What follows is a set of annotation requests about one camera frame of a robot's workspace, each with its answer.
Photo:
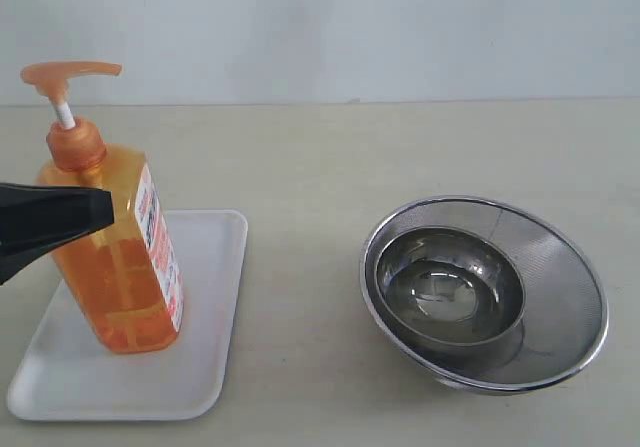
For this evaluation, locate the stainless steel bowl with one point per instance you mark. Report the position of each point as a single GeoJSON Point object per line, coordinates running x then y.
{"type": "Point", "coordinates": [448, 292]}

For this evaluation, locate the white rectangular plastic tray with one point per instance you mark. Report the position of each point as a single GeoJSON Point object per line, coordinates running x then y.
{"type": "Point", "coordinates": [67, 375]}

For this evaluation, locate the orange dish soap pump bottle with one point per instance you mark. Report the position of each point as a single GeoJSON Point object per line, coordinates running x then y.
{"type": "Point", "coordinates": [125, 278]}

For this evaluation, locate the stainless steel mesh colander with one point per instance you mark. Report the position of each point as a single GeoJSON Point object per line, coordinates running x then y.
{"type": "Point", "coordinates": [566, 317]}

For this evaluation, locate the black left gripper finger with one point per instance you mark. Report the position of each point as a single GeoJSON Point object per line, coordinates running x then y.
{"type": "Point", "coordinates": [36, 220]}

